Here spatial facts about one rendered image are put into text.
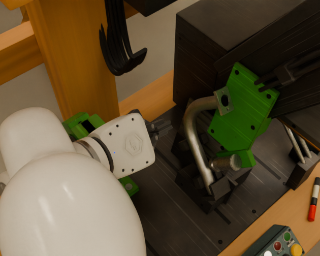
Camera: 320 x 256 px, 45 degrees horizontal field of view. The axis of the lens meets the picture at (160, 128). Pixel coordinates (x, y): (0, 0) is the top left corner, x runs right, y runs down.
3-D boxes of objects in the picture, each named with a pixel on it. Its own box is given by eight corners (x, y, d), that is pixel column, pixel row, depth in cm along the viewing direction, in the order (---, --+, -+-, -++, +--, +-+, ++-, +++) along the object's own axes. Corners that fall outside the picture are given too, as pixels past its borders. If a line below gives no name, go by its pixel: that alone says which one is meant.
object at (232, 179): (245, 191, 109) (256, 170, 102) (224, 206, 103) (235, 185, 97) (191, 141, 118) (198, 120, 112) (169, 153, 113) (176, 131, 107)
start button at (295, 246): (301, 251, 94) (305, 252, 93) (294, 258, 93) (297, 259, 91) (295, 241, 93) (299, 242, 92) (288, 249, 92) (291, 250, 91)
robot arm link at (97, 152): (105, 191, 62) (120, 183, 64) (87, 140, 61) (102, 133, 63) (80, 189, 69) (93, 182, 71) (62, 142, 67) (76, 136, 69)
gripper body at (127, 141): (115, 188, 64) (162, 161, 71) (94, 130, 62) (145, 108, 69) (91, 187, 70) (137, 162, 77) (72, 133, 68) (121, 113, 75)
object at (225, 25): (277, 88, 127) (310, -1, 99) (211, 137, 115) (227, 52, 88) (236, 58, 135) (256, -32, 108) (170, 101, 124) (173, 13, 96)
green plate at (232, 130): (261, 149, 96) (299, 82, 81) (241, 163, 91) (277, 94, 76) (228, 120, 101) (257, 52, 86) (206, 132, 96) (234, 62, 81)
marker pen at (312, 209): (314, 179, 107) (316, 176, 106) (320, 180, 107) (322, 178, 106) (306, 220, 100) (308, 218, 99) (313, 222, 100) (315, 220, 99)
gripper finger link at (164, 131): (153, 152, 73) (177, 139, 77) (148, 136, 72) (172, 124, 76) (142, 152, 75) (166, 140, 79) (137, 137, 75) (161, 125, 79)
